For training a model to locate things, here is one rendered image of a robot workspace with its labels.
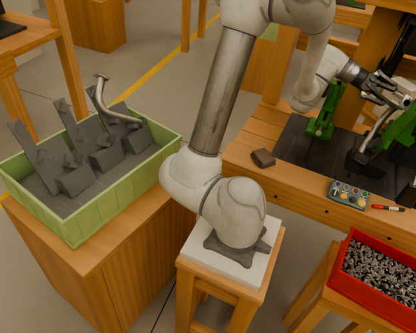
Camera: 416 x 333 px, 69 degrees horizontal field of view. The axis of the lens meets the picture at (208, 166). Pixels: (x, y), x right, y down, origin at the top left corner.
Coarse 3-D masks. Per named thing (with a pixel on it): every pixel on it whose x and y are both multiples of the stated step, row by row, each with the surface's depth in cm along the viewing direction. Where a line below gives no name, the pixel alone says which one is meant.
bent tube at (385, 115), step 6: (408, 96) 120; (402, 102) 121; (408, 102) 122; (390, 108) 130; (396, 108) 127; (402, 108) 121; (408, 108) 120; (384, 114) 133; (390, 114) 132; (378, 120) 135; (384, 120) 134; (378, 126) 134; (372, 132) 134; (366, 138) 135; (372, 138) 134; (360, 150) 134
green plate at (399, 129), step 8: (408, 112) 119; (400, 120) 122; (408, 120) 115; (392, 128) 124; (400, 128) 117; (408, 128) 117; (384, 136) 127; (392, 136) 120; (400, 136) 120; (408, 136) 118; (408, 144) 120
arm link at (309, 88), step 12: (312, 36) 87; (324, 36) 90; (312, 48) 98; (324, 48) 98; (312, 60) 102; (300, 72) 110; (312, 72) 107; (300, 84) 114; (312, 84) 119; (324, 84) 124; (300, 96) 123; (312, 96) 122; (300, 108) 127
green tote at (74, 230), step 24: (168, 144) 131; (0, 168) 113; (24, 168) 124; (144, 168) 124; (24, 192) 106; (120, 192) 118; (144, 192) 133; (48, 216) 106; (72, 216) 101; (96, 216) 112; (72, 240) 107
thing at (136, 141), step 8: (88, 88) 127; (96, 104) 130; (120, 104) 139; (120, 112) 139; (128, 112) 143; (104, 120) 133; (112, 128) 136; (120, 128) 139; (144, 128) 143; (120, 136) 139; (128, 136) 138; (136, 136) 140; (144, 136) 143; (152, 136) 147; (120, 144) 139; (128, 144) 139; (136, 144) 140; (144, 144) 143; (136, 152) 140
